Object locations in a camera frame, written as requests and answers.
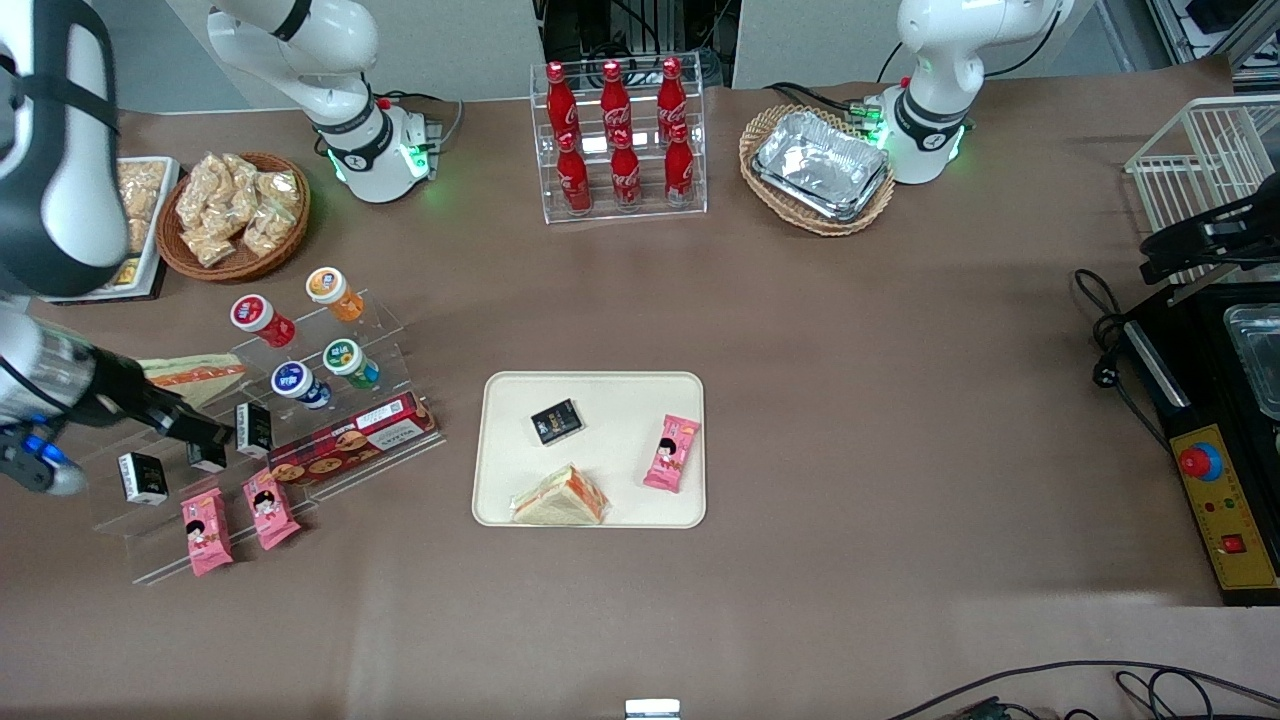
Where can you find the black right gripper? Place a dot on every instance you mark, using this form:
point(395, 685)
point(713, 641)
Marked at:
point(122, 388)

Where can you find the triangle sandwich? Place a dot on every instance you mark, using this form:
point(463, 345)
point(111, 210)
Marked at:
point(200, 375)
point(560, 497)

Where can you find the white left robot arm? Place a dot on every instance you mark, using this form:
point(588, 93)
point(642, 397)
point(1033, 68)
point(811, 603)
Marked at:
point(935, 90)

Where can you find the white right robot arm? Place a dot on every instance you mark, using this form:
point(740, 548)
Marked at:
point(350, 150)

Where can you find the white rectangular snack tray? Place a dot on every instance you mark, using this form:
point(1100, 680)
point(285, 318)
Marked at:
point(165, 215)

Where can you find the beige rectangular serving tray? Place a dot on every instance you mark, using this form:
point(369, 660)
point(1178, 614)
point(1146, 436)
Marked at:
point(610, 400)

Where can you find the small black box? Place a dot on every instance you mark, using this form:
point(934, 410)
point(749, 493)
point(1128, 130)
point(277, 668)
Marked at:
point(143, 477)
point(255, 428)
point(208, 459)
point(556, 421)

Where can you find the pink snack packet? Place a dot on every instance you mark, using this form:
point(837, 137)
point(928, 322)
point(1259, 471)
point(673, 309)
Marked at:
point(207, 531)
point(672, 453)
point(270, 508)

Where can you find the blue gum bottle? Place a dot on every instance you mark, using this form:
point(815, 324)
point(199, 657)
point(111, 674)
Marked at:
point(301, 386)

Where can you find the red cap gum bottle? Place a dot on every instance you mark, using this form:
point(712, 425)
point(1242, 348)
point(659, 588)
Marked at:
point(262, 321)

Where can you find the clear acrylic stepped shelf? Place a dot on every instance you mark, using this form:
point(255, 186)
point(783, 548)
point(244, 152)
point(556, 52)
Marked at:
point(330, 475)

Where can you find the red cookie box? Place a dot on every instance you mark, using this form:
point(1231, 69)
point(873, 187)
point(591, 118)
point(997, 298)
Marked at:
point(355, 440)

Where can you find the brown wicker basket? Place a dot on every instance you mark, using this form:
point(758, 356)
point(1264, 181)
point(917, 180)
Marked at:
point(235, 268)

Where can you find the green gum bottle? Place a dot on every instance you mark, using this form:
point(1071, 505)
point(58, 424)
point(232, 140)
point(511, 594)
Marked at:
point(351, 364)

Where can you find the clear bag of crackers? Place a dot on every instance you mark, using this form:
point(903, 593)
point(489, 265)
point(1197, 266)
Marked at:
point(207, 243)
point(281, 190)
point(142, 188)
point(242, 172)
point(138, 236)
point(266, 230)
point(200, 188)

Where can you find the orange gum bottle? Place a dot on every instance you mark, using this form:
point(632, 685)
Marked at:
point(335, 293)

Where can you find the red cola bottle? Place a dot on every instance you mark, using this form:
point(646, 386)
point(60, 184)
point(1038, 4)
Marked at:
point(626, 176)
point(574, 178)
point(679, 170)
point(613, 96)
point(559, 98)
point(671, 95)

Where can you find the clear acrylic bottle rack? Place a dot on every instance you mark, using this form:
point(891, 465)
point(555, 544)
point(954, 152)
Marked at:
point(620, 215)

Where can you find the small silver device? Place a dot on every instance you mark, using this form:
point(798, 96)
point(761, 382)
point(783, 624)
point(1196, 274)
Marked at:
point(652, 709)

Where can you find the light wicker basket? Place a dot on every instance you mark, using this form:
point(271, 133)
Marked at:
point(820, 222)

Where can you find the aluminium foil container stack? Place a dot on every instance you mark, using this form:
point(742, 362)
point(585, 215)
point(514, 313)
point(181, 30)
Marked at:
point(820, 165)

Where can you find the black machine yellow control panel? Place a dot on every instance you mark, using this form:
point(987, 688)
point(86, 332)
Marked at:
point(1215, 440)

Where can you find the stainless steel pan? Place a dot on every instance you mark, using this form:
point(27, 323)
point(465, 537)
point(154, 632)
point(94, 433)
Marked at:
point(1258, 355)

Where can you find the aluminium frame structure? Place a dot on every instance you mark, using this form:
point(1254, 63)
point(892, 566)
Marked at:
point(1215, 35)

